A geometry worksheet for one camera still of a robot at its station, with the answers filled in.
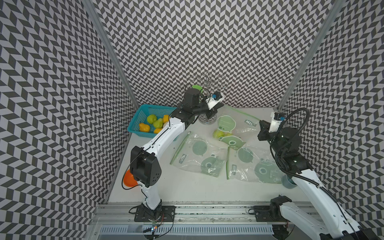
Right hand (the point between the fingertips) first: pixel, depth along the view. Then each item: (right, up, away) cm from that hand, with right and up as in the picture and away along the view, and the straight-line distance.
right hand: (261, 123), depth 73 cm
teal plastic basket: (-73, 0, +29) cm, 79 cm away
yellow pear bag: (-69, -3, +28) cm, 74 cm away
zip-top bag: (-30, -20, +21) cm, 41 cm away
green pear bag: (-66, +3, +34) cm, 74 cm away
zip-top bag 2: (+2, -25, +17) cm, 30 cm away
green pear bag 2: (-19, -6, +18) cm, 27 cm away
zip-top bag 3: (-11, -3, +8) cm, 14 cm away
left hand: (-20, +10, +3) cm, 23 cm away
